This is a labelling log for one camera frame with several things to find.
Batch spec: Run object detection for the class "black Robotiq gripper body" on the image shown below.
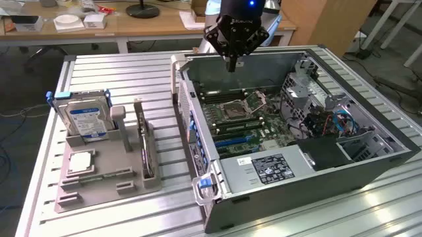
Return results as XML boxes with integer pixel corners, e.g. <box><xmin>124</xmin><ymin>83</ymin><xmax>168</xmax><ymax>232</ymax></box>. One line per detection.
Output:
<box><xmin>215</xmin><ymin>0</ymin><xmax>266</xmax><ymax>56</ymax></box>

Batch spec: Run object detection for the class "Nvidia graphics card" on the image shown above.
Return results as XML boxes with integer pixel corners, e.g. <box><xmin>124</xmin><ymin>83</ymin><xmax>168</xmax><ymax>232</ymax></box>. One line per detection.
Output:
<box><xmin>134</xmin><ymin>98</ymin><xmax>156</xmax><ymax>179</ymax></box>

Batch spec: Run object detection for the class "black RAM slot bank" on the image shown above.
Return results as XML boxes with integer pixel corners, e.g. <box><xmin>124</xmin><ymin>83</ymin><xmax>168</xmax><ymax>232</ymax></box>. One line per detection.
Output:
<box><xmin>199</xmin><ymin>89</ymin><xmax>249</xmax><ymax>104</ymax></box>
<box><xmin>211</xmin><ymin>116</ymin><xmax>265</xmax><ymax>135</ymax></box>

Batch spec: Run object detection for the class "blue expansion slot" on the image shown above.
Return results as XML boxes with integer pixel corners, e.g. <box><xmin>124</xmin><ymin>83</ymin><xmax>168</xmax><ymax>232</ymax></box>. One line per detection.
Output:
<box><xmin>214</xmin><ymin>137</ymin><xmax>254</xmax><ymax>149</ymax></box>

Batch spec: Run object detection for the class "wooden cabinet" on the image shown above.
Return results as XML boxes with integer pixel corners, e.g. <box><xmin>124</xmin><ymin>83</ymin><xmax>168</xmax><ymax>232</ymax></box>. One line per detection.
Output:
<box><xmin>279</xmin><ymin>0</ymin><xmax>378</xmax><ymax>57</ymax></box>

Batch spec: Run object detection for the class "wooden desk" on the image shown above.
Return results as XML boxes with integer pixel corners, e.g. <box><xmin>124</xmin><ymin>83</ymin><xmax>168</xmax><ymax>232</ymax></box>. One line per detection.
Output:
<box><xmin>0</xmin><ymin>0</ymin><xmax>298</xmax><ymax>54</ymax></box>

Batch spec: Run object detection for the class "black round lamp base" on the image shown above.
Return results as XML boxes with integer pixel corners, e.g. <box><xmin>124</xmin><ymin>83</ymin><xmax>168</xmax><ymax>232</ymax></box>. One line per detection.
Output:
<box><xmin>126</xmin><ymin>0</ymin><xmax>160</xmax><ymax>18</ymax></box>

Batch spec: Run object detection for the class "metal socket cover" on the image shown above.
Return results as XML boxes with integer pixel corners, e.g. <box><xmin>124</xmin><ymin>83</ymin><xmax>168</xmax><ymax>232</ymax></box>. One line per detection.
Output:
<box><xmin>243</xmin><ymin>90</ymin><xmax>270</xmax><ymax>113</ymax></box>

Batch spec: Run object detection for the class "perforated metal disk bay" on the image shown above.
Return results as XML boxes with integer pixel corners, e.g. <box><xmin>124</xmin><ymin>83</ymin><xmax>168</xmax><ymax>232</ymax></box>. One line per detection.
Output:
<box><xmin>279</xmin><ymin>71</ymin><xmax>330</xmax><ymax>124</ymax></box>

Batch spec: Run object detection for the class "CPU socket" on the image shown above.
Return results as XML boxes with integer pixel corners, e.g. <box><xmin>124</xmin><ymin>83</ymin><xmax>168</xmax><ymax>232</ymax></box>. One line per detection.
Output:
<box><xmin>219</xmin><ymin>100</ymin><xmax>251</xmax><ymax>118</ymax></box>

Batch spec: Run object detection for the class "small white box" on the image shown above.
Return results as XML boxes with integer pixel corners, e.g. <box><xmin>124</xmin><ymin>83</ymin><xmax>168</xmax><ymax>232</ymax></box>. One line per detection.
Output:
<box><xmin>83</xmin><ymin>13</ymin><xmax>107</xmax><ymax>29</ymax></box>

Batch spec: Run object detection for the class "green motherboard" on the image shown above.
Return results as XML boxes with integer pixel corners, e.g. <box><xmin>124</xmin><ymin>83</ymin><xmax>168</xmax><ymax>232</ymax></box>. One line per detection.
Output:
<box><xmin>194</xmin><ymin>86</ymin><xmax>301</xmax><ymax>160</ymax></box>

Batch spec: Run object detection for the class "blue card retainer bar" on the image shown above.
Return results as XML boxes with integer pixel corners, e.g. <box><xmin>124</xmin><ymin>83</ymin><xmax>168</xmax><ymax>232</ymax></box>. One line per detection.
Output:
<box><xmin>187</xmin><ymin>111</ymin><xmax>210</xmax><ymax>169</ymax></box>

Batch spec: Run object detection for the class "silver chipset heatsink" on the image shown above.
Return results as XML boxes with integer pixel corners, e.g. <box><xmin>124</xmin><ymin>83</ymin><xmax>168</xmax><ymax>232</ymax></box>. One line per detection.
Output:
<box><xmin>262</xmin><ymin>141</ymin><xmax>282</xmax><ymax>151</ymax></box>

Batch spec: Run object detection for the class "hard disk with blue label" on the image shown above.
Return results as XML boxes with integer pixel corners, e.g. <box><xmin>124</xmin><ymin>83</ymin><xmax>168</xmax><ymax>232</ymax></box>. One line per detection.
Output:
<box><xmin>46</xmin><ymin>89</ymin><xmax>111</xmax><ymax>144</ymax></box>

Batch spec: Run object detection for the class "black and white box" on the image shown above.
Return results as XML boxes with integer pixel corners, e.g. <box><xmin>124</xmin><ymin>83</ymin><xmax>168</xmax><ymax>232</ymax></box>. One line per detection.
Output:
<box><xmin>12</xmin><ymin>16</ymin><xmax>44</xmax><ymax>32</ymax></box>

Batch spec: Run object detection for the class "grey power supply unit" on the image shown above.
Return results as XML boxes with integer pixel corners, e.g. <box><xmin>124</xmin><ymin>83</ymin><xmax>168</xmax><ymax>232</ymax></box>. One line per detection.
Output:
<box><xmin>219</xmin><ymin>144</ymin><xmax>317</xmax><ymax>195</ymax></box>

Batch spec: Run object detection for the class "grey parts rack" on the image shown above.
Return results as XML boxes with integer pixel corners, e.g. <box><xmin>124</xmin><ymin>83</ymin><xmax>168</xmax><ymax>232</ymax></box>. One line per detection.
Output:
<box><xmin>54</xmin><ymin>98</ymin><xmax>164</xmax><ymax>214</ymax></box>

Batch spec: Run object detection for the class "silver CPU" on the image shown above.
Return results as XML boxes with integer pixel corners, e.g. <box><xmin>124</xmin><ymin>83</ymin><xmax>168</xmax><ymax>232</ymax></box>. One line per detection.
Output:
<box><xmin>67</xmin><ymin>152</ymin><xmax>95</xmax><ymax>173</ymax></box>

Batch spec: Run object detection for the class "green RAM stick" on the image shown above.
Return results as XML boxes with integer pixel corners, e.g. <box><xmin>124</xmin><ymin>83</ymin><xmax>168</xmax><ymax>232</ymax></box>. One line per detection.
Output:
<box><xmin>78</xmin><ymin>172</ymin><xmax>120</xmax><ymax>185</ymax></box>

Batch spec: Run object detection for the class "open dark PC case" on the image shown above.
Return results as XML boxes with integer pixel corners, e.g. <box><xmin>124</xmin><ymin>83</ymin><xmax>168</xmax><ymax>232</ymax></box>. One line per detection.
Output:
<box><xmin>170</xmin><ymin>48</ymin><xmax>422</xmax><ymax>234</ymax></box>

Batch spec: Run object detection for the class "red wire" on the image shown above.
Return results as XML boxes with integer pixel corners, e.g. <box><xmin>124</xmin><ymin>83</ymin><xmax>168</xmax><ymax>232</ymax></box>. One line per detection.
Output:
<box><xmin>321</xmin><ymin>112</ymin><xmax>331</xmax><ymax>134</ymax></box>

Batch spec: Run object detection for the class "white table frame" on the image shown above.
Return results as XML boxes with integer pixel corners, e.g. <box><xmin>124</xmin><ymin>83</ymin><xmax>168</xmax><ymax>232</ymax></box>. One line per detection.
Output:
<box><xmin>361</xmin><ymin>0</ymin><xmax>422</xmax><ymax>67</ymax></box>

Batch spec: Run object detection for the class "blue wire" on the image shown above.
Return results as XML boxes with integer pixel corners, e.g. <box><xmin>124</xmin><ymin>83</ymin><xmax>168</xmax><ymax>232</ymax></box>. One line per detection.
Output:
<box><xmin>333</xmin><ymin>110</ymin><xmax>361</xmax><ymax>135</ymax></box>

